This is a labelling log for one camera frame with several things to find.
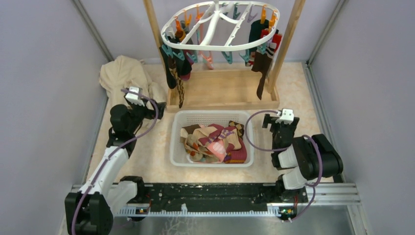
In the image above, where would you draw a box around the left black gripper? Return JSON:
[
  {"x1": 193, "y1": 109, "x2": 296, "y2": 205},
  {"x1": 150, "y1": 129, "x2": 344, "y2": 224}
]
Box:
[{"x1": 127, "y1": 97, "x2": 165, "y2": 133}]

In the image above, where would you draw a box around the dark brown striped sock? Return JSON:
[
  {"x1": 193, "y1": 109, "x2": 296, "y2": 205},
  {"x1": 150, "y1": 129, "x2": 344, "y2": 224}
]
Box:
[{"x1": 252, "y1": 47, "x2": 275, "y2": 100}]

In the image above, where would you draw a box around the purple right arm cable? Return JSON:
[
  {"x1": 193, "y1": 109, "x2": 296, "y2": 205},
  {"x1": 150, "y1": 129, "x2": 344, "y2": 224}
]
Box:
[{"x1": 244, "y1": 110, "x2": 324, "y2": 223}]

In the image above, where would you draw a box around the beige crumpled cloth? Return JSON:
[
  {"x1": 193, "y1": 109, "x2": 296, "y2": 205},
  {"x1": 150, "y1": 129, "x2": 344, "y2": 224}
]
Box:
[{"x1": 99, "y1": 55, "x2": 167, "y2": 130}]

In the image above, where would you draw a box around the red and grey sock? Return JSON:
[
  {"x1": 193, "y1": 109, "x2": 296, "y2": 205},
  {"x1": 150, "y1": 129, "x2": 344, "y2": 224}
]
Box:
[{"x1": 257, "y1": 29, "x2": 282, "y2": 57}]

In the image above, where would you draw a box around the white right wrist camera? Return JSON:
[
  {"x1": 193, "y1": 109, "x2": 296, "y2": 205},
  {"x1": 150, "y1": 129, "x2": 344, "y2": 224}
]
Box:
[{"x1": 275, "y1": 108, "x2": 295, "y2": 124}]

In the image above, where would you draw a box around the cream sock brown toe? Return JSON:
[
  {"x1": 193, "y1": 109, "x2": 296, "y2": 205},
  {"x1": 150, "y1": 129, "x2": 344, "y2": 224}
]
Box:
[{"x1": 180, "y1": 124, "x2": 201, "y2": 139}]

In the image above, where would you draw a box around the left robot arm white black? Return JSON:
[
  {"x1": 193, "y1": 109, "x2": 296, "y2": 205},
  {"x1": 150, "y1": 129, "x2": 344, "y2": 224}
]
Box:
[{"x1": 65, "y1": 99, "x2": 166, "y2": 235}]

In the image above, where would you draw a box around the black sock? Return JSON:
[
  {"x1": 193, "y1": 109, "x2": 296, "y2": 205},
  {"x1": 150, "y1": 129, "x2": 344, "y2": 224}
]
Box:
[{"x1": 159, "y1": 47, "x2": 177, "y2": 89}]

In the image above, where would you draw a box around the white oval clip hanger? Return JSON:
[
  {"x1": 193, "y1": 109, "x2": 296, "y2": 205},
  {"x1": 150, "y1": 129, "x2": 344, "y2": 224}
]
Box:
[{"x1": 160, "y1": 0, "x2": 280, "y2": 52}]

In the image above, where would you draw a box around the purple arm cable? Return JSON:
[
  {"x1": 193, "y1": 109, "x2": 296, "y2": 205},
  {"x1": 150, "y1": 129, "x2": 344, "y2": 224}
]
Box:
[
  {"x1": 244, "y1": 110, "x2": 324, "y2": 223},
  {"x1": 70, "y1": 87, "x2": 160, "y2": 235}
]

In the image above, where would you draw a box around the aluminium rail frame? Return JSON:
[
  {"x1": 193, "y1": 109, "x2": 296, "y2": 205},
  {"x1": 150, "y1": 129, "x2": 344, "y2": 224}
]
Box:
[{"x1": 65, "y1": 178, "x2": 361, "y2": 235}]

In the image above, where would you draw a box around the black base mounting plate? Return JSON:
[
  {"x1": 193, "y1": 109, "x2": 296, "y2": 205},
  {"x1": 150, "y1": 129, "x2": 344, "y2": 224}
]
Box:
[{"x1": 127, "y1": 183, "x2": 308, "y2": 212}]

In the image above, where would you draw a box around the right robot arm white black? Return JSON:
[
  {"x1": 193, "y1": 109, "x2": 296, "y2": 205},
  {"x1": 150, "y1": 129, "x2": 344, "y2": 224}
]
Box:
[{"x1": 262, "y1": 114, "x2": 344, "y2": 202}]

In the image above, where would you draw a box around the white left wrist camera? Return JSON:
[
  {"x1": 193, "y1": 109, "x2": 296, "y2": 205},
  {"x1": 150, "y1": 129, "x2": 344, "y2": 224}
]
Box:
[{"x1": 125, "y1": 86, "x2": 145, "y2": 106}]

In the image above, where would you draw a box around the dark teal sock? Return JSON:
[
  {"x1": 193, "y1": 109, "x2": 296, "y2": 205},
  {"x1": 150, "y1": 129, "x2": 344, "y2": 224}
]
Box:
[{"x1": 249, "y1": 20, "x2": 269, "y2": 43}]

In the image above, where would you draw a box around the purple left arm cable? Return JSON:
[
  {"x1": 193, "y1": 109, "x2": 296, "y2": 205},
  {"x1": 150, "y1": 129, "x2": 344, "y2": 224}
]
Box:
[{"x1": 70, "y1": 87, "x2": 160, "y2": 235}]

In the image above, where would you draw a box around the white plastic mesh basket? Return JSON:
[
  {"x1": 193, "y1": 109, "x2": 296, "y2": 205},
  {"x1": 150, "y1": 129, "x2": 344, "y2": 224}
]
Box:
[{"x1": 168, "y1": 110, "x2": 254, "y2": 168}]

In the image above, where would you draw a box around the pink plastic clip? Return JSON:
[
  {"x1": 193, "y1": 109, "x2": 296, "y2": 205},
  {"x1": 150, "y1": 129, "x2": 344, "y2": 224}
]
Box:
[{"x1": 200, "y1": 51, "x2": 213, "y2": 64}]

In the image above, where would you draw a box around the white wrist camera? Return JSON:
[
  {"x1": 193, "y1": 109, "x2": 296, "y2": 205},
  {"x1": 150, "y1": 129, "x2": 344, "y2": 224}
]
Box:
[
  {"x1": 275, "y1": 108, "x2": 295, "y2": 124},
  {"x1": 125, "y1": 86, "x2": 145, "y2": 106}
]

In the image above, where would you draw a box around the brown yellow argyle sock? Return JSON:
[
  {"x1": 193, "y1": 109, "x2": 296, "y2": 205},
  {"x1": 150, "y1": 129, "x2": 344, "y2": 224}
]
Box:
[{"x1": 229, "y1": 120, "x2": 245, "y2": 139}]

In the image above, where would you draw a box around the wooden hanger rack frame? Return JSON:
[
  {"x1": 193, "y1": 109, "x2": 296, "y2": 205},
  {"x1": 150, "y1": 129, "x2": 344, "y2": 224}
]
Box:
[{"x1": 144, "y1": 0, "x2": 304, "y2": 112}]

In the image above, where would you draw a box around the cream argyle sock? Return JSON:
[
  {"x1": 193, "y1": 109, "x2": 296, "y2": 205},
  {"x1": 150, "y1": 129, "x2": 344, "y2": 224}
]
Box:
[{"x1": 184, "y1": 134, "x2": 220, "y2": 164}]

